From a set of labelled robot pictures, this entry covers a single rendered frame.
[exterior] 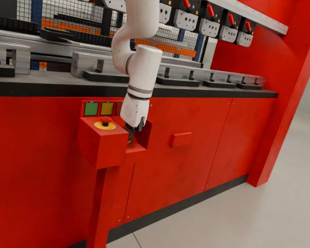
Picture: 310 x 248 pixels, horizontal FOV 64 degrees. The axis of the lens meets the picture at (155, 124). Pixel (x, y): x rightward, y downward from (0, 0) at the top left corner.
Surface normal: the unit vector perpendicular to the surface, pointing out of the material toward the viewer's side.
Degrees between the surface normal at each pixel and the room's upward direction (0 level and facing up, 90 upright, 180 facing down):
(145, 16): 116
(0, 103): 90
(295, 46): 90
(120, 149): 90
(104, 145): 90
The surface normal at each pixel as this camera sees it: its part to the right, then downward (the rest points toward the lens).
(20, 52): 0.64, 0.36
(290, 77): -0.74, 0.07
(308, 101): -0.86, -0.01
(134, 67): -0.54, 0.18
